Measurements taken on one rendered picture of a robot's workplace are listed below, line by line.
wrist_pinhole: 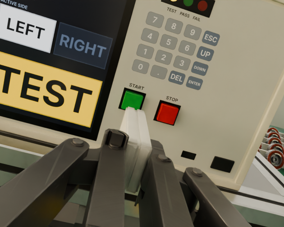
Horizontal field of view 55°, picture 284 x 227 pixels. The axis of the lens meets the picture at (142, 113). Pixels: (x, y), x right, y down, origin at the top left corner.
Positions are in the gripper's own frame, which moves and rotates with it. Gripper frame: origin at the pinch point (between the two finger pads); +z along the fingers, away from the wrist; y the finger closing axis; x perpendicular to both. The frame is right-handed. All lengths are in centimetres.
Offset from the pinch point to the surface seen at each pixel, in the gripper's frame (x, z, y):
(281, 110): -71, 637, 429
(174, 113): 0.5, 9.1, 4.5
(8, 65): 0.5, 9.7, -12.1
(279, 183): -6.4, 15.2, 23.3
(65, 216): -24.8, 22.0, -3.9
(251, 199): -6.3, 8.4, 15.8
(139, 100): 0.9, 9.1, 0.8
